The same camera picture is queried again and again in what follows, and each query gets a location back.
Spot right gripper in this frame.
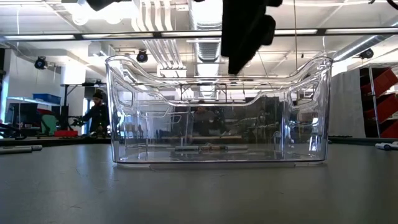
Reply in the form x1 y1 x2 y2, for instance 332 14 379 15
221 0 284 75

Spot clear plastic bin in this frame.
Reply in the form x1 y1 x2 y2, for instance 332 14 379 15
104 55 334 166

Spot black ceiling spotlight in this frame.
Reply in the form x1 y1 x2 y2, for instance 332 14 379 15
136 49 149 63
34 55 49 70
359 48 375 60

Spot person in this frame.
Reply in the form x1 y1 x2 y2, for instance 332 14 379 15
79 90 111 138
192 105 220 135

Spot black metal stand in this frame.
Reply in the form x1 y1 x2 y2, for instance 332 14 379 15
60 81 109 133

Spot blue storage bin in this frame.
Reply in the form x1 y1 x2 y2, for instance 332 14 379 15
32 93 62 105

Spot grey curtain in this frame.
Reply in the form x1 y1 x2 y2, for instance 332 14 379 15
328 67 367 138

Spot green plastic object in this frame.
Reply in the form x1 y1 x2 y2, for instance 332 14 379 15
40 114 58 135

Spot red flat box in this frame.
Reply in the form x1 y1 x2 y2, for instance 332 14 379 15
53 129 79 138

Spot red storage bin rack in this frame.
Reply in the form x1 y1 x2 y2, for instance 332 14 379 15
359 66 398 139

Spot thin hanging cable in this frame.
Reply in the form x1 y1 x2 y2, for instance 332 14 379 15
293 0 299 74

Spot silver ventilation duct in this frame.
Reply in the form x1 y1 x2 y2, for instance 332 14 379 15
190 0 223 77
332 18 398 62

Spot overhead frame beam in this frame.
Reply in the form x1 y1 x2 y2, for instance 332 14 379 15
0 27 398 40

